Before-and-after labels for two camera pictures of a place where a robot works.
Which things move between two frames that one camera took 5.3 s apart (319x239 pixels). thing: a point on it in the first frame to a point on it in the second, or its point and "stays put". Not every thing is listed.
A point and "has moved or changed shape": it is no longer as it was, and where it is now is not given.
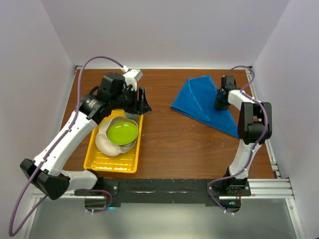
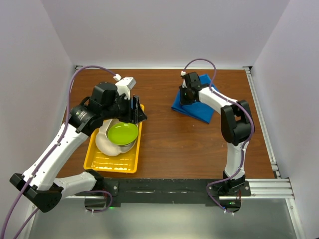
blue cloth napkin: x=197 y=102 has moved or changed shape
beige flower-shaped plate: x=108 y=147 stays put
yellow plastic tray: x=126 y=162 stays put
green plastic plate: x=122 y=133 stays put
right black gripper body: x=221 y=103 to x=185 y=97
